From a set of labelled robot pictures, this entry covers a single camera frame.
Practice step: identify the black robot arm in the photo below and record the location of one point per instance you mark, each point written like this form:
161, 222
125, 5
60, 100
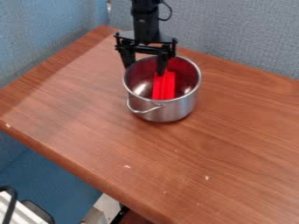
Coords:
145, 39

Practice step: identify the white box under table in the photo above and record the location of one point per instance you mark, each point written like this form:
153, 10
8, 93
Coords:
103, 212

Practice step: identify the red plastic block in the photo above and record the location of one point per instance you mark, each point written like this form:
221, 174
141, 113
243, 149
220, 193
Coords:
163, 86

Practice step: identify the white ribbed appliance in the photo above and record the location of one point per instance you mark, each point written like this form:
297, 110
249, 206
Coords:
22, 215

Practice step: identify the small metal pot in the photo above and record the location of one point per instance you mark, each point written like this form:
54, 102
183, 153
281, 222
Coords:
137, 81

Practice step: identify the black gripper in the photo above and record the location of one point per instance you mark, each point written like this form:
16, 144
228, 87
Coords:
128, 45

